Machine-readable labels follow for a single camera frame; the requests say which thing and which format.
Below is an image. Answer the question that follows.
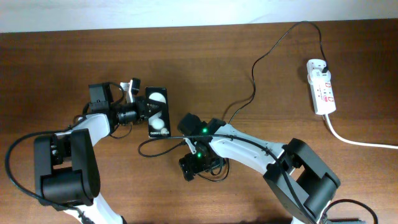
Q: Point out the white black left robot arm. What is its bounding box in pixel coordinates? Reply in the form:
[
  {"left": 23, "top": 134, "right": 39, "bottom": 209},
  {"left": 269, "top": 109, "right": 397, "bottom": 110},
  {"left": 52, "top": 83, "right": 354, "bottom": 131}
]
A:
[{"left": 34, "top": 78, "right": 170, "bottom": 223}]

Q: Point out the white power strip cord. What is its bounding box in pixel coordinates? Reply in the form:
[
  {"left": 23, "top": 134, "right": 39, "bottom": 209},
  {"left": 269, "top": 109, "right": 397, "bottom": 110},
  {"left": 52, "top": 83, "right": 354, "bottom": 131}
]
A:
[{"left": 323, "top": 113, "right": 398, "bottom": 150}]

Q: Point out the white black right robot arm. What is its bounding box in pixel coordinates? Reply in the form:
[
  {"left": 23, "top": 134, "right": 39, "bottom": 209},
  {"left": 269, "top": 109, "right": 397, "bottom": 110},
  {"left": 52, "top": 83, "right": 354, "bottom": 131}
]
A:
[{"left": 177, "top": 113, "right": 341, "bottom": 223}]

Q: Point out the black flip smartphone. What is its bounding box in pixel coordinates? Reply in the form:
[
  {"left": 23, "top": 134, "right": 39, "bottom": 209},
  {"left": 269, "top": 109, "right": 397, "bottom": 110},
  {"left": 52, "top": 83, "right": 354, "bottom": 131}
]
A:
[{"left": 146, "top": 86, "right": 171, "bottom": 138}]

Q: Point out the white power strip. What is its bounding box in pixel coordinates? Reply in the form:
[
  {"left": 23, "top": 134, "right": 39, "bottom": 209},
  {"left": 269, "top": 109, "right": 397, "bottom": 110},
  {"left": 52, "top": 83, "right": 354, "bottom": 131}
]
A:
[{"left": 309, "top": 81, "right": 336, "bottom": 116}]

